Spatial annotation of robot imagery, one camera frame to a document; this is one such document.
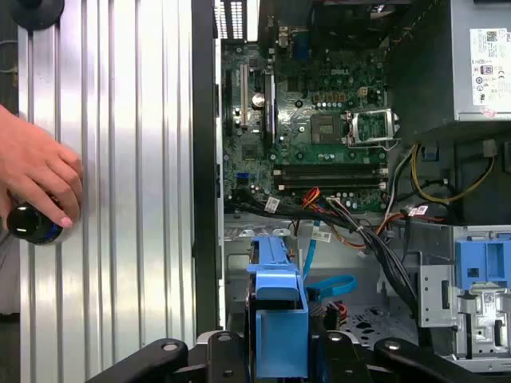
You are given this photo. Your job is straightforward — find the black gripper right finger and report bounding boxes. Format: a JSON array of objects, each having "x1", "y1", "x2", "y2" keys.
[{"x1": 319, "y1": 330, "x2": 480, "y2": 383}]

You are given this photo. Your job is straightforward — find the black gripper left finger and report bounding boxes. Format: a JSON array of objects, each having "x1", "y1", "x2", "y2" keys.
[{"x1": 85, "y1": 330, "x2": 252, "y2": 383}]

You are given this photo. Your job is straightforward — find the black disk power wire connector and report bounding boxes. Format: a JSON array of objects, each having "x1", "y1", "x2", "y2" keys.
[{"x1": 325, "y1": 301, "x2": 351, "y2": 330}]

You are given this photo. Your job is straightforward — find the hard disk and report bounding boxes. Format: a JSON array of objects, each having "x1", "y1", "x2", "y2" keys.
[{"x1": 245, "y1": 235, "x2": 332, "y2": 383}]

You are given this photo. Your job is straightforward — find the blue disk wire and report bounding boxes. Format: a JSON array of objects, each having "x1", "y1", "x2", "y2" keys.
[{"x1": 301, "y1": 218, "x2": 359, "y2": 299}]

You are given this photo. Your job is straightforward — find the round black tool blue ring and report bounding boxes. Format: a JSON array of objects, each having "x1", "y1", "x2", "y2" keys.
[{"x1": 6, "y1": 201, "x2": 67, "y2": 247}]

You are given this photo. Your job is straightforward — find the grey metal disk bay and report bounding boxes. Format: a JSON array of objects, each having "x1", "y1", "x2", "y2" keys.
[{"x1": 223, "y1": 217, "x2": 304, "y2": 332}]

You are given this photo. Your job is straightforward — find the black RAM slot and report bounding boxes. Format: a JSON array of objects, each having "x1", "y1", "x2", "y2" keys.
[
  {"x1": 274, "y1": 178, "x2": 388, "y2": 192},
  {"x1": 273, "y1": 164, "x2": 389, "y2": 179}
]

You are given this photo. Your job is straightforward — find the white expansion slot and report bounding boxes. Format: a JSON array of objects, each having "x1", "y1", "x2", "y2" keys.
[{"x1": 239, "y1": 63, "x2": 248, "y2": 129}]

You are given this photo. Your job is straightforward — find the person's bare hand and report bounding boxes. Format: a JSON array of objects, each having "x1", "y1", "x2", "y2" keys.
[{"x1": 0, "y1": 104, "x2": 85, "y2": 231}]

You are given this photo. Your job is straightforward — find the grey metal drive cage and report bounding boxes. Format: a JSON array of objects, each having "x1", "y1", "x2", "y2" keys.
[{"x1": 417, "y1": 225, "x2": 511, "y2": 362}]

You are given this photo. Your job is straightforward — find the blue plastic drive latch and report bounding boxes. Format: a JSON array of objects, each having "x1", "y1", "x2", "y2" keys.
[{"x1": 454, "y1": 238, "x2": 511, "y2": 289}]

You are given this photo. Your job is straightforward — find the black open PC case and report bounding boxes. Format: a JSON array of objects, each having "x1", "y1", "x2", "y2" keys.
[{"x1": 191, "y1": 0, "x2": 511, "y2": 383}]

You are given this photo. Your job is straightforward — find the green motherboard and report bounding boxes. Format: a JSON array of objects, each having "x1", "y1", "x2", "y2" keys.
[{"x1": 221, "y1": 23, "x2": 390, "y2": 215}]

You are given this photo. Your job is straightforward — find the brown square chipset chip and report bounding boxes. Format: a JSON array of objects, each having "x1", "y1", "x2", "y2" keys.
[{"x1": 312, "y1": 116, "x2": 340, "y2": 144}]

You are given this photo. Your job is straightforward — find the CPU socket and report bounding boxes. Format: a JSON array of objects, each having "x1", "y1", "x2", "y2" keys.
[{"x1": 341, "y1": 109, "x2": 400, "y2": 148}]

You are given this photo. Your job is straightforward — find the grey power supply unit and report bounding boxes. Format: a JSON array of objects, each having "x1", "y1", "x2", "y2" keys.
[{"x1": 389, "y1": 0, "x2": 511, "y2": 136}]

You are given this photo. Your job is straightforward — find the black round knob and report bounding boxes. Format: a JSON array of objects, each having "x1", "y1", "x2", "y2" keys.
[{"x1": 10, "y1": 0, "x2": 65, "y2": 31}]

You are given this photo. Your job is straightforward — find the black wire bundle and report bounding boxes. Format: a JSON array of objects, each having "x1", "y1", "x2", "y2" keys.
[{"x1": 228, "y1": 190, "x2": 422, "y2": 322}]

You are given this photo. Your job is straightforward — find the orange red wire bundle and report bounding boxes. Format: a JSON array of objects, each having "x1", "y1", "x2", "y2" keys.
[{"x1": 301, "y1": 186, "x2": 323, "y2": 209}]

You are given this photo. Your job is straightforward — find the yellow power wire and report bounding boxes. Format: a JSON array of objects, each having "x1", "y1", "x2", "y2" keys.
[{"x1": 410, "y1": 142, "x2": 497, "y2": 203}]

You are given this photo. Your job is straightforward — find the locking lever wire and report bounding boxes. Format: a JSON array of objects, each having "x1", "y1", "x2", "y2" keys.
[{"x1": 347, "y1": 138, "x2": 402, "y2": 151}]

